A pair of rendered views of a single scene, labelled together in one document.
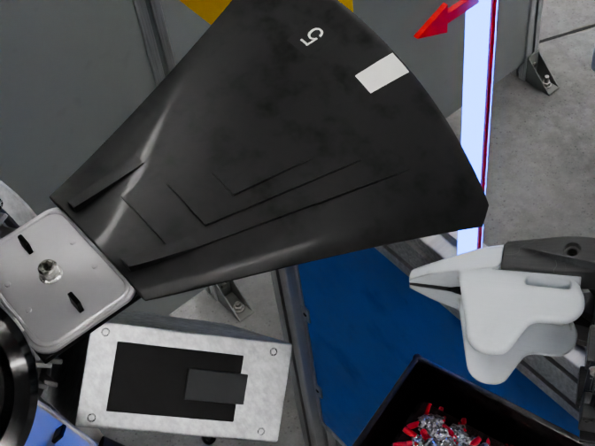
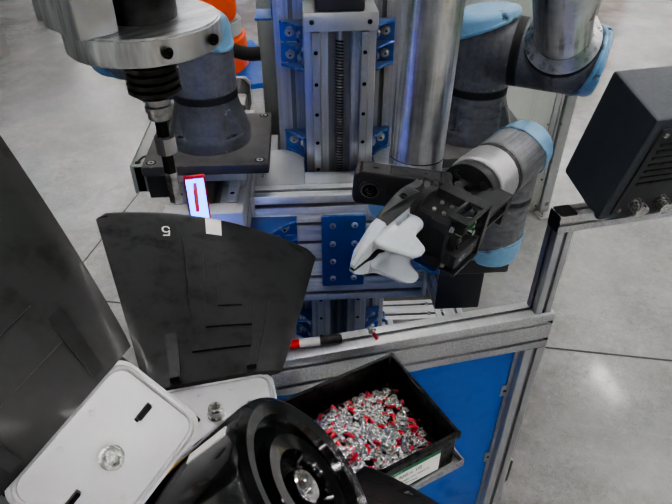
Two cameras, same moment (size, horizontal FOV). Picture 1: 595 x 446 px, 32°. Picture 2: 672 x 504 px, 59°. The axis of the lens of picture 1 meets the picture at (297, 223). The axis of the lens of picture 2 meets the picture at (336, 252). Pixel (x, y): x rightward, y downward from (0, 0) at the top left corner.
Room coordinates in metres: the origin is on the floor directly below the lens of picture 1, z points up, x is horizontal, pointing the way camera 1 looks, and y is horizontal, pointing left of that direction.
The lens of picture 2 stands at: (0.20, 0.38, 1.54)
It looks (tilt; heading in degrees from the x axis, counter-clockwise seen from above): 37 degrees down; 289
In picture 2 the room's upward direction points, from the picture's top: straight up
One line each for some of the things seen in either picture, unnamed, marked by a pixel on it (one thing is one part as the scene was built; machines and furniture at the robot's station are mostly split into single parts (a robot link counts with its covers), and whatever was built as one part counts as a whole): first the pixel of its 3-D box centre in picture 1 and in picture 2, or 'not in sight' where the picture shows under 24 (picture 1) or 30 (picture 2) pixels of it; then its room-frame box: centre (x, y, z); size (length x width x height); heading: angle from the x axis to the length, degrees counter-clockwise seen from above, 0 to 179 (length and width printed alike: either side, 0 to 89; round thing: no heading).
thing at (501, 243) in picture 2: not in sight; (484, 220); (0.23, -0.34, 1.08); 0.11 x 0.08 x 0.11; 174
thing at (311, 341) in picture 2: not in sight; (297, 343); (0.47, -0.23, 0.87); 0.14 x 0.01 x 0.01; 29
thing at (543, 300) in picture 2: not in sight; (551, 262); (0.12, -0.45, 0.96); 0.03 x 0.03 x 0.20; 33
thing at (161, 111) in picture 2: not in sight; (156, 95); (0.37, 0.14, 1.43); 0.01 x 0.01 x 0.02
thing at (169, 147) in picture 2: not in sight; (168, 157); (0.37, 0.14, 1.39); 0.01 x 0.01 x 0.05
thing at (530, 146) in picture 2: not in sight; (510, 160); (0.21, -0.34, 1.18); 0.11 x 0.08 x 0.09; 70
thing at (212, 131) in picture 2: not in sight; (208, 112); (0.76, -0.52, 1.09); 0.15 x 0.15 x 0.10
